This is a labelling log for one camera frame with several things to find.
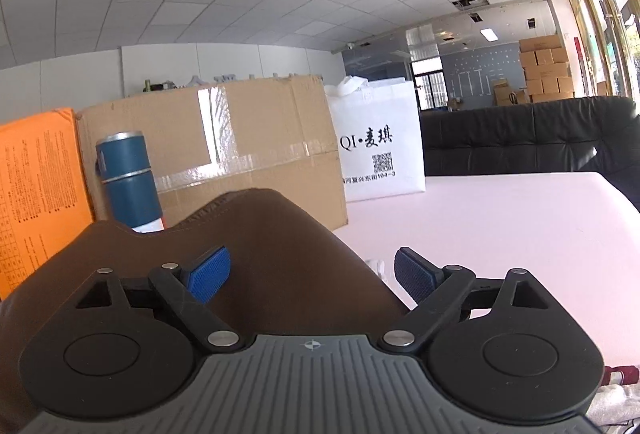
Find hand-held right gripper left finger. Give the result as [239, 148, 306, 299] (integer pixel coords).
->
[75, 245, 244, 356]

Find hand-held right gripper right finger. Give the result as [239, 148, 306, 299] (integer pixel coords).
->
[378, 247, 556, 356]

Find brown leather jacket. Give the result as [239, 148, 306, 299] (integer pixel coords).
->
[0, 188, 411, 434]

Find blue vacuum bottle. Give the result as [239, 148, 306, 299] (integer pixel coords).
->
[95, 130, 166, 235]

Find large brown cardboard box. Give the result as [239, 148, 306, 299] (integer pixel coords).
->
[75, 73, 349, 231]

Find white tote bag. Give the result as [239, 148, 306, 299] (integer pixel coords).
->
[324, 76, 427, 203]

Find black leather sofa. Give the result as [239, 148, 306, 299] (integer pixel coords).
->
[420, 95, 640, 210]

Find orange printed box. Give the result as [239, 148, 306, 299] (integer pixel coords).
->
[0, 108, 96, 300]

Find barred window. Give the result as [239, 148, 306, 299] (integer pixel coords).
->
[414, 56, 448, 107]

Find stack of cardboard boxes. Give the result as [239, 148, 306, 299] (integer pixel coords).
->
[492, 34, 576, 106]

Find gold framed glass door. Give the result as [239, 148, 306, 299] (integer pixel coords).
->
[570, 0, 640, 100]

